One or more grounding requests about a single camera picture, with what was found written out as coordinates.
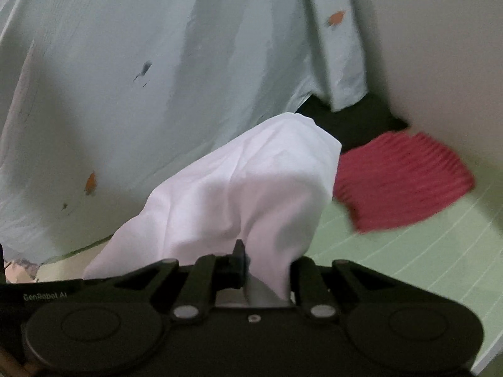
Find black cloth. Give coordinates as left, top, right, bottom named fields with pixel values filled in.
left=295, top=93, right=409, bottom=154

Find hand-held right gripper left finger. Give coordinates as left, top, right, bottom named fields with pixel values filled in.
left=114, top=239, right=252, bottom=325

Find patterned beige cloth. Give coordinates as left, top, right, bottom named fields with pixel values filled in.
left=5, top=258, right=41, bottom=283

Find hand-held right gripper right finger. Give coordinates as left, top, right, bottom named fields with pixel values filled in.
left=290, top=256, right=390, bottom=321

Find white shirt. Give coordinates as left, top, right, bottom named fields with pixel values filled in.
left=83, top=113, right=342, bottom=309

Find red striped cloth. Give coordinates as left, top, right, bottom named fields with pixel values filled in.
left=333, top=131, right=476, bottom=233

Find green striped mat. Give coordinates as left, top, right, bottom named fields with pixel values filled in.
left=39, top=153, right=503, bottom=375

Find pale green printed sheet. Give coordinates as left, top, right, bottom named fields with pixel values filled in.
left=0, top=0, right=368, bottom=265

